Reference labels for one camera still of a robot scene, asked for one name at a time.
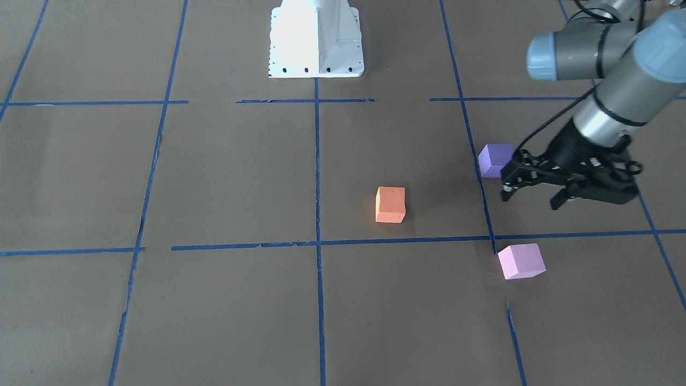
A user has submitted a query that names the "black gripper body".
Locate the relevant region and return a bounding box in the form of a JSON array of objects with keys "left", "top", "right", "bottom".
[{"left": 539, "top": 120, "right": 631, "bottom": 185}]

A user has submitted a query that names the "orange foam cube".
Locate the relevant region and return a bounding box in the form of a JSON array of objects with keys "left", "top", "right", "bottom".
[{"left": 375, "top": 186, "right": 406, "bottom": 223}]

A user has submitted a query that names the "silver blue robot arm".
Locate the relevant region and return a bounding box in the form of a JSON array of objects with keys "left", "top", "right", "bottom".
[{"left": 501, "top": 1, "right": 684, "bottom": 210}]

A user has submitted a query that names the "purple foam cube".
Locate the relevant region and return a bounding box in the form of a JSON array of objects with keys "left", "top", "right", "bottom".
[{"left": 478, "top": 143, "right": 513, "bottom": 179}]

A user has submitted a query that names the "pink foam cube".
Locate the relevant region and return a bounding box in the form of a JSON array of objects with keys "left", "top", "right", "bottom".
[{"left": 497, "top": 243, "right": 547, "bottom": 279}]

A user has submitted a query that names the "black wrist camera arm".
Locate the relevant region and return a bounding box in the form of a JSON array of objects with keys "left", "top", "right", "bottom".
[{"left": 573, "top": 151, "right": 644, "bottom": 205}]

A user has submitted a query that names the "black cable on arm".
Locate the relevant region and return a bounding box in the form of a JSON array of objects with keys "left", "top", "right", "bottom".
[{"left": 512, "top": 86, "right": 598, "bottom": 156}]

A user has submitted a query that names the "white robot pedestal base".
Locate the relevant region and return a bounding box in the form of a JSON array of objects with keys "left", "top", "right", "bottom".
[{"left": 267, "top": 1, "right": 365, "bottom": 79}]

